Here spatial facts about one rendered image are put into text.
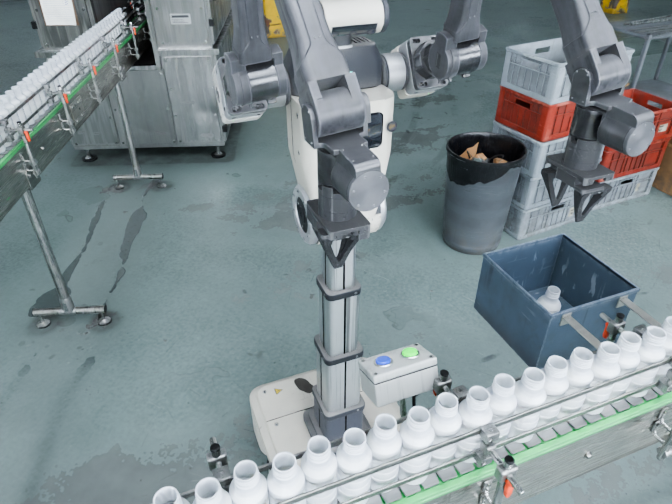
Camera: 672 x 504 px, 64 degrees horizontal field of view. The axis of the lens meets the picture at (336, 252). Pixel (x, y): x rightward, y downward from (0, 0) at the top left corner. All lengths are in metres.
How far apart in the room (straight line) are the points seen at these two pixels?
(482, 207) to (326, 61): 2.53
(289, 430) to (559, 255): 1.12
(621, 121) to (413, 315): 2.09
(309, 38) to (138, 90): 3.78
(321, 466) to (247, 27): 0.74
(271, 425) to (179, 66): 2.97
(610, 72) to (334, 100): 0.45
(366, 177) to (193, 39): 3.66
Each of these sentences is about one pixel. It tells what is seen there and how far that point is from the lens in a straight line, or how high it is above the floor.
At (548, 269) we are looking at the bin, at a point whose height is 0.81.
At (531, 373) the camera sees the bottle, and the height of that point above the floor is 1.15.
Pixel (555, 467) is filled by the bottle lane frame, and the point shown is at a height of 0.91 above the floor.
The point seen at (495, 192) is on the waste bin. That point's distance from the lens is 3.16.
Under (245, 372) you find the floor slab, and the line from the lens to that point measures 2.61.
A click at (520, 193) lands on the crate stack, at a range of 3.51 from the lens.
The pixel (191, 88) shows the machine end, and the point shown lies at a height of 0.59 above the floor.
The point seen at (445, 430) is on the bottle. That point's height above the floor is 1.12.
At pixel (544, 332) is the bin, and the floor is 0.88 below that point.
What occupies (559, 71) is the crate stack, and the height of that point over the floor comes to 1.07.
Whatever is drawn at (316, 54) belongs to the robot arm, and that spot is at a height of 1.72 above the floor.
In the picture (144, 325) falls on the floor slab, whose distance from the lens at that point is 2.97.
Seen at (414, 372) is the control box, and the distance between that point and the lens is 1.09.
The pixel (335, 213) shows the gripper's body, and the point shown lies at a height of 1.51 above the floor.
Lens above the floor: 1.90
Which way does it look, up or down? 35 degrees down
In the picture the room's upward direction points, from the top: straight up
